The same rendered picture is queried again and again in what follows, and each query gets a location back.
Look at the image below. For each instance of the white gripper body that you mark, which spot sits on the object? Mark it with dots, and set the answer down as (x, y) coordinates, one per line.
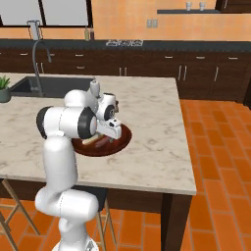
(108, 132)

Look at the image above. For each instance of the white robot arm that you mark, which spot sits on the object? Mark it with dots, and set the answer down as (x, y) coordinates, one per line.
(60, 157)

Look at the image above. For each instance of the brown sausage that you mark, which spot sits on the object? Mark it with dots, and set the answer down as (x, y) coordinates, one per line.
(102, 143)

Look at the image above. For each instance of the dark red round bowl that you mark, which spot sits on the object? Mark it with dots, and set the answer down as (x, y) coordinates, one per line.
(114, 146)

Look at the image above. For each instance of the tan bun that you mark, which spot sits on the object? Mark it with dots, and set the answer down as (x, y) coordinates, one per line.
(90, 140)

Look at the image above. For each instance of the white and grey shaker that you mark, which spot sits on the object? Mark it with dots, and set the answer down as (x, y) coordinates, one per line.
(94, 86)

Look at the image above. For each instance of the dark grey sink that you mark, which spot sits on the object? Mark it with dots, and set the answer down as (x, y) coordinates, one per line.
(55, 86)

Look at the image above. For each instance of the dark wood cupboard run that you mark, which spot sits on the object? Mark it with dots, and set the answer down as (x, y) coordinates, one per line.
(147, 67)

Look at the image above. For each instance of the wooden stool with dark seat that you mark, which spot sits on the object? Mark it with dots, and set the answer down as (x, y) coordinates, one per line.
(14, 209)
(104, 219)

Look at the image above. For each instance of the silver hob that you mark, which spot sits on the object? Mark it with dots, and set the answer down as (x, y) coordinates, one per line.
(124, 42)

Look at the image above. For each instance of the grey curved tap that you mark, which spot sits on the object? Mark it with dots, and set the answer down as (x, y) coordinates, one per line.
(37, 68)

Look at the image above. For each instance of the dark brown bottle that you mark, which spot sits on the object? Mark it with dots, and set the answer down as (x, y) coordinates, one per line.
(92, 34)

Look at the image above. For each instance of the green bottle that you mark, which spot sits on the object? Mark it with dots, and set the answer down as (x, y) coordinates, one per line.
(86, 34)

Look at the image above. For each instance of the dark wood kitchen island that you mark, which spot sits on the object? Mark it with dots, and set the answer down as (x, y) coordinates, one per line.
(173, 215)

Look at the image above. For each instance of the green plant in grey pot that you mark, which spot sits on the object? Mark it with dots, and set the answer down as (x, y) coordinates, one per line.
(4, 90)

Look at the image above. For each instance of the grey paper towel holder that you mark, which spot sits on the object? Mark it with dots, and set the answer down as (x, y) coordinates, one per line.
(34, 29)

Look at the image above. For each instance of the white cup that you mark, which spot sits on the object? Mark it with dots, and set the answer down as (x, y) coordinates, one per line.
(189, 5)
(202, 5)

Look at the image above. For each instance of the grey wall socket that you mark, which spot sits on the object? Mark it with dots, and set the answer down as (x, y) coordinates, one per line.
(152, 23)

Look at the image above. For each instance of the window with dark frame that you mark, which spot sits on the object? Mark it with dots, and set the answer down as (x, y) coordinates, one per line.
(45, 12)

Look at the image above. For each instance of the dark wall shelf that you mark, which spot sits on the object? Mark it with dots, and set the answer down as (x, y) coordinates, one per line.
(188, 11)

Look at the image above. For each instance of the dark wood wall cupboard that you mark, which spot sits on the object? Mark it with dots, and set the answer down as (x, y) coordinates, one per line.
(235, 6)

